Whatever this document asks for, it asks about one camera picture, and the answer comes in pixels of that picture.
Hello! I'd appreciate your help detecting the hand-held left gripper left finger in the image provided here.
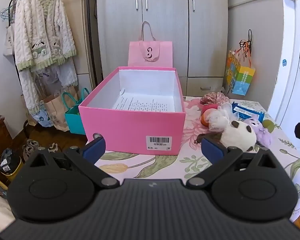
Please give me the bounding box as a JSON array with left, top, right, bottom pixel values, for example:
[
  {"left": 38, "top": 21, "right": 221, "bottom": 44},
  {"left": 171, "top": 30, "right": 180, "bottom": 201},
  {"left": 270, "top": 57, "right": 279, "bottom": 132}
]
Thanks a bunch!
[{"left": 29, "top": 132, "right": 119, "bottom": 189}]

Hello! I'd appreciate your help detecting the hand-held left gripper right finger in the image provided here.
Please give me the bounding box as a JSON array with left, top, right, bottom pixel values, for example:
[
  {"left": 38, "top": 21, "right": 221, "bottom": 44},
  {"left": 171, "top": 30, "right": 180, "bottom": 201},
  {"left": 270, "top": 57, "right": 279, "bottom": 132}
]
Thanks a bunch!
[{"left": 186, "top": 135, "right": 279, "bottom": 190}]

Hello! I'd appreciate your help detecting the panda plush toy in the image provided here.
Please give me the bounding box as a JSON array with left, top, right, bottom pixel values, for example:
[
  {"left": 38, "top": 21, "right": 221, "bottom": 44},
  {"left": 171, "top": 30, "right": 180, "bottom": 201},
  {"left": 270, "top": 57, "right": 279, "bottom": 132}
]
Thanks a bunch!
[{"left": 195, "top": 120, "right": 257, "bottom": 153}]

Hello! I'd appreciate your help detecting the pink cardboard shoe box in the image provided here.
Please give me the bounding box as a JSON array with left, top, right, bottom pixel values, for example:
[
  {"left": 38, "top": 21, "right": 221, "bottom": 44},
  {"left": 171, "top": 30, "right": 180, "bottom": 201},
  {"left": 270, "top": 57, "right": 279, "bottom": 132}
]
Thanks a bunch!
[{"left": 78, "top": 66, "right": 186, "bottom": 156}]

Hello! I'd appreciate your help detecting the purple plush toy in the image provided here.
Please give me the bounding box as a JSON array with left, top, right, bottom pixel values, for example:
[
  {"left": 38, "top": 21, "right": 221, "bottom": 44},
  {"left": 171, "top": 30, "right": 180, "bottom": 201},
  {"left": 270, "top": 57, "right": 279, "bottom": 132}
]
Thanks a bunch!
[{"left": 244, "top": 115, "right": 273, "bottom": 148}]

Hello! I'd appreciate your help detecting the orange plush toy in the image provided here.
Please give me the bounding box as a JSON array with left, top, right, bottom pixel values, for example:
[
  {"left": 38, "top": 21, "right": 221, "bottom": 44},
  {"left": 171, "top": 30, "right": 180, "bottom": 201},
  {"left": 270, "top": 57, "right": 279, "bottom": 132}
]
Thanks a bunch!
[{"left": 200, "top": 114, "right": 212, "bottom": 127}]

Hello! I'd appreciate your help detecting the teal plastic bag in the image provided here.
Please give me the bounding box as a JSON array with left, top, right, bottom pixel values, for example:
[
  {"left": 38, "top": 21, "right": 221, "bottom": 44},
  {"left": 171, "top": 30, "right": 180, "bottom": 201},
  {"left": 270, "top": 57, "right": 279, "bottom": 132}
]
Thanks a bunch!
[{"left": 62, "top": 87, "right": 90, "bottom": 135}]

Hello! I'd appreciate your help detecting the beige sneaker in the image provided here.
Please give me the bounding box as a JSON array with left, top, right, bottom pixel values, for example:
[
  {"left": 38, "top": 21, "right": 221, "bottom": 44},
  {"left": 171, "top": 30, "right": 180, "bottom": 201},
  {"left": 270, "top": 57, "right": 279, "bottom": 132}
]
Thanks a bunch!
[{"left": 48, "top": 142, "right": 62, "bottom": 153}]

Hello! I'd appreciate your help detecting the red strawberry plush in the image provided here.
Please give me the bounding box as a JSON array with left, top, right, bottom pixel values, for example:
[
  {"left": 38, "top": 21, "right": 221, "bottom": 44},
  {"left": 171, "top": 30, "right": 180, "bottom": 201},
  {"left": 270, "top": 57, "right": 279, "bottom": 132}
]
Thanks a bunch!
[{"left": 202, "top": 103, "right": 219, "bottom": 115}]

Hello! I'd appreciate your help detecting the blue wet wipes pack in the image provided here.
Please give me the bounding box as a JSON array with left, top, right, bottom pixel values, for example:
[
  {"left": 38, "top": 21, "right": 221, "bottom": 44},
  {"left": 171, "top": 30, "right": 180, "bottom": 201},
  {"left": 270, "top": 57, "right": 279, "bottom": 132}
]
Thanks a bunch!
[{"left": 230, "top": 102, "right": 265, "bottom": 122}]

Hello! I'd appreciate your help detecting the pink floral fabric pouch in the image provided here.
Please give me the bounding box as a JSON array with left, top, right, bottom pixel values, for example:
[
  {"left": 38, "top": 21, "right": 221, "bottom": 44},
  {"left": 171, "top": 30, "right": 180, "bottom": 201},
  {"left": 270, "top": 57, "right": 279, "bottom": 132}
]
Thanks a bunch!
[{"left": 200, "top": 92, "right": 230, "bottom": 105}]

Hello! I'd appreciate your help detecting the brown paper bag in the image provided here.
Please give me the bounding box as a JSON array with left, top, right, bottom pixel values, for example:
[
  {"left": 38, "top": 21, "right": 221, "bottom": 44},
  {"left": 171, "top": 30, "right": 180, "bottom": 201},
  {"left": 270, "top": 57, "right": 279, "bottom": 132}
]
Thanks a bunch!
[{"left": 44, "top": 92, "right": 70, "bottom": 132}]

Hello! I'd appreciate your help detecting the blue and white patterned bag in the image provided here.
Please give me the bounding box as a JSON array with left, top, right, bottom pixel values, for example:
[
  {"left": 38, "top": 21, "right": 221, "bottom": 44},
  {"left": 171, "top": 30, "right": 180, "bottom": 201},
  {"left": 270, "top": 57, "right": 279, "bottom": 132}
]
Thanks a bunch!
[{"left": 31, "top": 106, "right": 53, "bottom": 128}]

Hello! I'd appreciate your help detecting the pair of shoes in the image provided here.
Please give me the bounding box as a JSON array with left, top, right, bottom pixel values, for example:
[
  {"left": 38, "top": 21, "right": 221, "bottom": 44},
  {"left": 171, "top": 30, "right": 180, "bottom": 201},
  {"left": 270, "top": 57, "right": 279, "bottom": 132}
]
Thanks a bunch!
[{"left": 22, "top": 140, "right": 40, "bottom": 162}]

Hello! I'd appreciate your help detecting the printed paper sheet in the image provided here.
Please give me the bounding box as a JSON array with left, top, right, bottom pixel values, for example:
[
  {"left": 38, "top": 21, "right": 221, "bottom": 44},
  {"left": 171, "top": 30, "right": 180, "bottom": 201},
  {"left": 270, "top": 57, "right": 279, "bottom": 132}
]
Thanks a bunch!
[{"left": 112, "top": 88, "right": 176, "bottom": 112}]

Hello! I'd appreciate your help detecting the colourful paper gift bag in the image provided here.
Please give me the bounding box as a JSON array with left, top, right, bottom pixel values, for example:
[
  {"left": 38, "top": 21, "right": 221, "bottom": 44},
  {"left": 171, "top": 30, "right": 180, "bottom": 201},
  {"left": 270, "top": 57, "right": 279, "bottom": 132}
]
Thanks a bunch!
[{"left": 224, "top": 29, "right": 256, "bottom": 96}]

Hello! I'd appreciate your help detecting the white door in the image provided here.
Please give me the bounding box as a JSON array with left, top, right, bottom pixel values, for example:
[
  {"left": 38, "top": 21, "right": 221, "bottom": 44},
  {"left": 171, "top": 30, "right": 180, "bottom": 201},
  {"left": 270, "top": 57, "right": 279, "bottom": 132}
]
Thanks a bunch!
[{"left": 267, "top": 0, "right": 300, "bottom": 130}]

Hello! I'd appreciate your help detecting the yellow bin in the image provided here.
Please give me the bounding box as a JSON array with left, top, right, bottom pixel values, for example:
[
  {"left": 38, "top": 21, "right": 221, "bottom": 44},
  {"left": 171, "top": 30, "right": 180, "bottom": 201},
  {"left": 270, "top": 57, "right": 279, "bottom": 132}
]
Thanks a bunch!
[{"left": 5, "top": 156, "right": 24, "bottom": 183}]

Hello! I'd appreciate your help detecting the black bag with label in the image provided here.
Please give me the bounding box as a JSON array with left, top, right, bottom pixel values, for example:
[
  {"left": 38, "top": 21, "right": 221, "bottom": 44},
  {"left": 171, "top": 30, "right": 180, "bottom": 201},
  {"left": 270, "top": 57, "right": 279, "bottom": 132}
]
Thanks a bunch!
[{"left": 0, "top": 149, "right": 22, "bottom": 175}]

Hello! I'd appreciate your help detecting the pink paper shopping bag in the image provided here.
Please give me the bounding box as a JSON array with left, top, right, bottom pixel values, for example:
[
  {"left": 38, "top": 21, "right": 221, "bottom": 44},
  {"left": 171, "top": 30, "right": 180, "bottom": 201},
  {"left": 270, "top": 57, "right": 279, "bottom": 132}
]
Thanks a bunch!
[{"left": 127, "top": 21, "right": 175, "bottom": 68}]

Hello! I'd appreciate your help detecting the white fuzzy green-trimmed cardigan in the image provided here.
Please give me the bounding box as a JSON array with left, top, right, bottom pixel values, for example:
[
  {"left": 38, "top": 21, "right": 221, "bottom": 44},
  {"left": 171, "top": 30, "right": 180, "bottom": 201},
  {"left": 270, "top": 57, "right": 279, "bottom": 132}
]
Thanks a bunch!
[{"left": 14, "top": 0, "right": 77, "bottom": 72}]

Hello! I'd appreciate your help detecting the white tote bag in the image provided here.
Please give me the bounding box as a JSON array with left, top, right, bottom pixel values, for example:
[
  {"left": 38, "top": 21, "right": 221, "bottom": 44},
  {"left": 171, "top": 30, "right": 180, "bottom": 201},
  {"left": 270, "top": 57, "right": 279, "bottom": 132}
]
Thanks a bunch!
[{"left": 3, "top": 22, "right": 15, "bottom": 56}]

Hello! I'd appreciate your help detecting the grey wardrobe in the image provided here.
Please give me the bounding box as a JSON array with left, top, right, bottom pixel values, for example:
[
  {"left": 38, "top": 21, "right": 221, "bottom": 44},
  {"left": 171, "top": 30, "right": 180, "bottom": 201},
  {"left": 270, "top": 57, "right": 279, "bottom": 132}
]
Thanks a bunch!
[{"left": 95, "top": 0, "right": 284, "bottom": 98}]

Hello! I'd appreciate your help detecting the metal wire hanger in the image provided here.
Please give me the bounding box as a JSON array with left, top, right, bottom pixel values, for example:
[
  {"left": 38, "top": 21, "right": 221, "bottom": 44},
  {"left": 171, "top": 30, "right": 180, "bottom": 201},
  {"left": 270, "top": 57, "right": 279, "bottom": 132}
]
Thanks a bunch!
[{"left": 0, "top": 0, "right": 17, "bottom": 23}]

